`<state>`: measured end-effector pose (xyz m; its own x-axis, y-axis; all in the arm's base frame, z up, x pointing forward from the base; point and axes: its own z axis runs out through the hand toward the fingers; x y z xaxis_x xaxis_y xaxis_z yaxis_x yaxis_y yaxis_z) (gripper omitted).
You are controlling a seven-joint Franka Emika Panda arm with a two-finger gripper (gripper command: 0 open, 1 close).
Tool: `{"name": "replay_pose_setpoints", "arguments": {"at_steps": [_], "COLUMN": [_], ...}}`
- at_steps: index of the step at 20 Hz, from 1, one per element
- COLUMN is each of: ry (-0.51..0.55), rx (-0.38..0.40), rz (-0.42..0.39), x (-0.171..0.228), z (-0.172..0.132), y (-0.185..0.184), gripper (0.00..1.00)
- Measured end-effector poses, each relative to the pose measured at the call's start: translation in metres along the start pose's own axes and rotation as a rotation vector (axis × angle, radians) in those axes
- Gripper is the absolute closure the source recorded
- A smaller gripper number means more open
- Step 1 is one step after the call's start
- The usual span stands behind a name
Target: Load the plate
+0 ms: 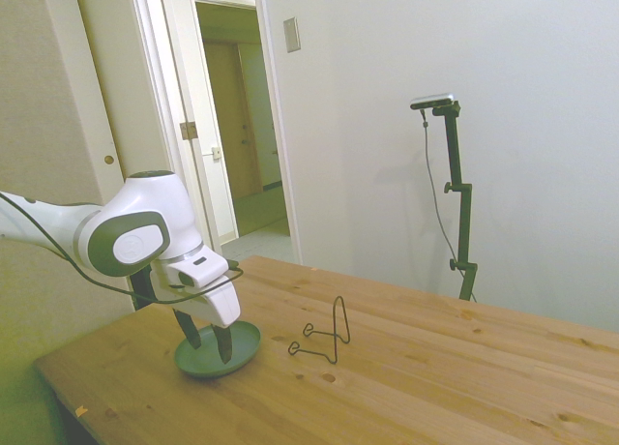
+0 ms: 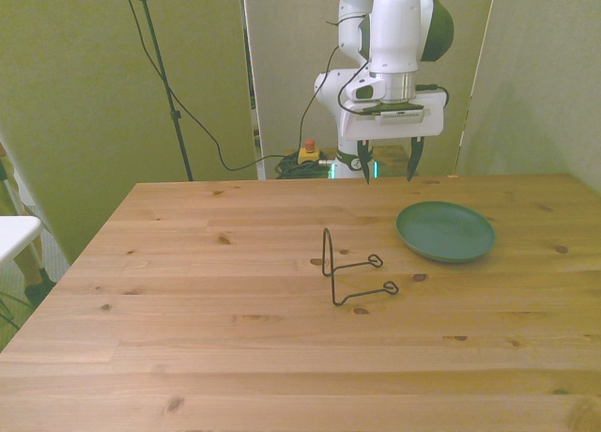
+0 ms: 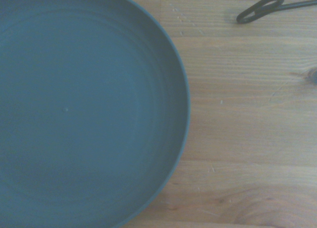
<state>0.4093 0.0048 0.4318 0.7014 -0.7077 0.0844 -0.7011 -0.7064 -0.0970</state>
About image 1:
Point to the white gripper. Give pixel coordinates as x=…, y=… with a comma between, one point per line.
x=223, y=304

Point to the dark green round plate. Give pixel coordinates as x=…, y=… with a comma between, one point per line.
x=244, y=349

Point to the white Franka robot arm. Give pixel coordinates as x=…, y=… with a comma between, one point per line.
x=145, y=198

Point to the metal door latch plate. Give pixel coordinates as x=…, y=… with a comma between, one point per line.
x=216, y=152

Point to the brass round door knob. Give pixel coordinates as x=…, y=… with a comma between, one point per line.
x=109, y=159

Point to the brass door hinge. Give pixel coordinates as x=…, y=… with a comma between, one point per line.
x=188, y=130

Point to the brown wooden hallway door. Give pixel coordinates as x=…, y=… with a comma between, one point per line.
x=227, y=126

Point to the white open door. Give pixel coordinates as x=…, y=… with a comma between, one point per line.
x=176, y=53

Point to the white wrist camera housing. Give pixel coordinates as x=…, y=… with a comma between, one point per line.
x=196, y=270

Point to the black camera stand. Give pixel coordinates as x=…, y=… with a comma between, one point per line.
x=464, y=213

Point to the grey wall switch plate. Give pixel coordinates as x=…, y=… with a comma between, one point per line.
x=291, y=35

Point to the silver exterior camera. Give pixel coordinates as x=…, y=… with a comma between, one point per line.
x=433, y=101

